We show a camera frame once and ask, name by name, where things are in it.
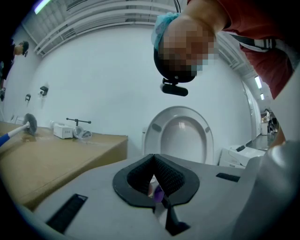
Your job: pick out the black head-mounted camera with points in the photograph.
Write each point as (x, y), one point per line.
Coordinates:
(174, 89)

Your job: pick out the white toilet lid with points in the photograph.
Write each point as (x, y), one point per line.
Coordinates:
(182, 138)

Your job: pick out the person's red shirt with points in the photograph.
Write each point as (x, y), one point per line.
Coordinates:
(262, 25)

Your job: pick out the blue hair net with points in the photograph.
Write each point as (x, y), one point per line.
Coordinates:
(161, 23)

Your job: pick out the person's right forearm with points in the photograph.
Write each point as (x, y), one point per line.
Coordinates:
(280, 138)

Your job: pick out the ceiling tube light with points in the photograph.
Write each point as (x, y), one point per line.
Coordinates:
(42, 6)

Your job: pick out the rectangular ceiling light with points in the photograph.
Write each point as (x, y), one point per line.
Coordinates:
(258, 82)
(262, 96)

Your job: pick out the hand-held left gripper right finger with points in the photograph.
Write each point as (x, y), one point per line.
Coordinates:
(178, 182)

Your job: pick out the black T-shaped stand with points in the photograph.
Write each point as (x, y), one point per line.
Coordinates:
(77, 121)

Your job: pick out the small white box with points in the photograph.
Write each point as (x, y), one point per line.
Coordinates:
(61, 131)

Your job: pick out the black wall-mounted holder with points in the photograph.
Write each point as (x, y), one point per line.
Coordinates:
(44, 90)
(28, 97)

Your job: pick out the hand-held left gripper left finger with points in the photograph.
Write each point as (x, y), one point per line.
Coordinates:
(131, 187)

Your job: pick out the clear plastic wrap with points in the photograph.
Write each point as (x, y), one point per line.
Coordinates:
(82, 134)

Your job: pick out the white toilet seat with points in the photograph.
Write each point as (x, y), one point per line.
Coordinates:
(152, 138)

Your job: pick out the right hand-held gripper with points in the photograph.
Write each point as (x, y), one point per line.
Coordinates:
(281, 187)

